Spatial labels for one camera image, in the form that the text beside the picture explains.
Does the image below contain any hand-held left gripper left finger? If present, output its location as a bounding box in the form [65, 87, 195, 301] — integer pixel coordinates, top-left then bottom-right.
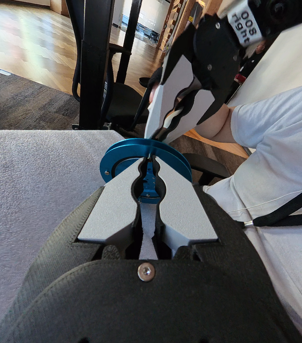
[78, 158, 144, 260]

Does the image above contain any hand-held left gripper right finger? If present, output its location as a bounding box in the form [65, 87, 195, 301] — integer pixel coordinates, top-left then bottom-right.
[153, 156, 219, 260]

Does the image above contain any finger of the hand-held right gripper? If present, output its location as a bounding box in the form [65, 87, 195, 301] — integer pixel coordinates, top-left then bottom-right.
[164, 88, 216, 144]
[144, 55, 194, 140]

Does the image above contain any blue round metal turntable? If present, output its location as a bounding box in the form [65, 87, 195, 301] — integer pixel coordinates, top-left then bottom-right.
[99, 138, 193, 205]

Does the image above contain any person's right forearm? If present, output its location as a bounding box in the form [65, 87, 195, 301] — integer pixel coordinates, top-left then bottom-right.
[194, 103, 238, 144]

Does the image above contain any black desk leg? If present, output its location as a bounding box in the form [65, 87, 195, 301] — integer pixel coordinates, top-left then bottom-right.
[79, 0, 143, 129]

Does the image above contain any black chair armrest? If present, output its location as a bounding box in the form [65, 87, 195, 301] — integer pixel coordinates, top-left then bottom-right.
[183, 153, 230, 186]

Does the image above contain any white foam sheet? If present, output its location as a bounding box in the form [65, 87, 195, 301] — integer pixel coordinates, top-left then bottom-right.
[0, 129, 158, 341]

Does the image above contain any black strap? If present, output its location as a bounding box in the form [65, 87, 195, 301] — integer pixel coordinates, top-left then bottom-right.
[243, 178, 302, 228]

